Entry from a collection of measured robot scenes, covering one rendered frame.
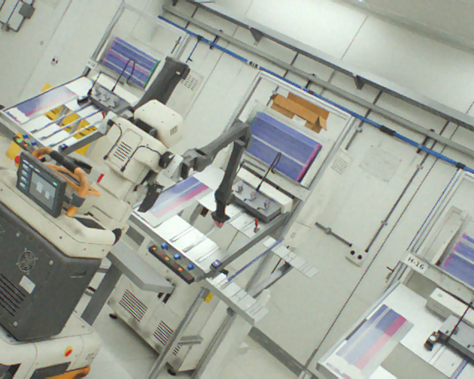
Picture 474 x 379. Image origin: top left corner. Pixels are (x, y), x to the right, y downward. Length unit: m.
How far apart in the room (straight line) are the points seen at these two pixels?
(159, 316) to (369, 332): 1.33
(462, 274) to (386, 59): 2.56
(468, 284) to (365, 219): 1.87
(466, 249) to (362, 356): 0.78
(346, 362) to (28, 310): 1.45
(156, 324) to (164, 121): 1.46
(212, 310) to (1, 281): 1.36
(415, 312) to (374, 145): 2.14
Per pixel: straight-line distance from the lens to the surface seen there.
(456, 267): 3.14
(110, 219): 2.71
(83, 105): 4.40
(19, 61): 7.88
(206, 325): 3.47
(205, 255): 3.20
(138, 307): 3.74
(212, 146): 2.79
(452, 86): 4.99
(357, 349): 2.90
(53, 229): 2.39
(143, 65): 4.34
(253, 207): 3.42
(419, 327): 3.09
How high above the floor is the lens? 1.43
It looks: 5 degrees down
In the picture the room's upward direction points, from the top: 31 degrees clockwise
